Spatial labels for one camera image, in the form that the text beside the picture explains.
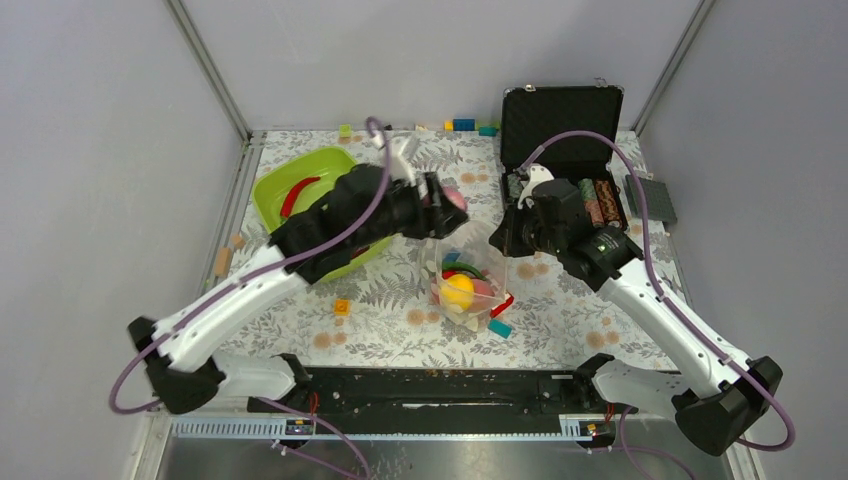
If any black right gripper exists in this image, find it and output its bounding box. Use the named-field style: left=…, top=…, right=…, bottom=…
left=489, top=197, right=565, bottom=257

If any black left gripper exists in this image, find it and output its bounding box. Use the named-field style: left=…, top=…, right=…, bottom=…
left=353, top=172, right=468, bottom=252

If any purple toy onion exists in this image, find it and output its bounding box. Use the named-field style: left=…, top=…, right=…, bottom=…
left=443, top=187, right=467, bottom=212

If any green toy cucumber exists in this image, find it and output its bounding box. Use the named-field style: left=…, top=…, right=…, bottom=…
left=442, top=262, right=486, bottom=279

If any clear zip top bag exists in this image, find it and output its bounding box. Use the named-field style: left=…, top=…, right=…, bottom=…
left=418, top=220, right=513, bottom=332

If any yellow toy pear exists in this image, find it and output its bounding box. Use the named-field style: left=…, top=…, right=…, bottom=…
left=438, top=273, right=475, bottom=313

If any red toy chili pepper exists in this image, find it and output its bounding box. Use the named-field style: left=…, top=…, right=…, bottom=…
left=280, top=176, right=321, bottom=219

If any green plastic tub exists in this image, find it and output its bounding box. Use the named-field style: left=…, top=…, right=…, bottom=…
left=236, top=146, right=357, bottom=290

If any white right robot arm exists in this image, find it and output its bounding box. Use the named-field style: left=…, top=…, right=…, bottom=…
left=489, top=175, right=783, bottom=456

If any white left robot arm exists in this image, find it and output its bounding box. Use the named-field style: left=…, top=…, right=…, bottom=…
left=128, top=164, right=468, bottom=415

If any blue yellow block row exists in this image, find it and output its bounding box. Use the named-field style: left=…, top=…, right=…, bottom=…
left=443, top=118, right=499, bottom=137

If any black poker chip case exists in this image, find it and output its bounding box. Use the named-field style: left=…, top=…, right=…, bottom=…
left=500, top=85, right=628, bottom=230

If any grey building baseplate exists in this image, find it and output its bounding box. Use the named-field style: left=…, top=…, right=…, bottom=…
left=624, top=174, right=678, bottom=225

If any red toy calculator block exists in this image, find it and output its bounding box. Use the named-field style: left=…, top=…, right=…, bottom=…
left=490, top=293, right=515, bottom=319

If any floral table mat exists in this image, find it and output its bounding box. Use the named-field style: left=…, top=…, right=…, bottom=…
left=224, top=131, right=675, bottom=370

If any orange toy block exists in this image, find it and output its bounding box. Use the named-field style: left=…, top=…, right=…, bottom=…
left=334, top=298, right=351, bottom=317

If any teal toy block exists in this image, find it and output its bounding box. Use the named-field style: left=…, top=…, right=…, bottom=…
left=487, top=319, right=513, bottom=339

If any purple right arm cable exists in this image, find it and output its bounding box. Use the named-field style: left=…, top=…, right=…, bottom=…
left=517, top=129, right=796, bottom=480

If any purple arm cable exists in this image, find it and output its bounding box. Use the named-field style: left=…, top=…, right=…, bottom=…
left=109, top=117, right=393, bottom=480
left=517, top=129, right=796, bottom=480

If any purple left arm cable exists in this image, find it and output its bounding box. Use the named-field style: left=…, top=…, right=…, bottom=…
left=109, top=117, right=393, bottom=480

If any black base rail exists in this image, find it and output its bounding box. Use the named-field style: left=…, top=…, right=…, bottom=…
left=280, top=367, right=624, bottom=435

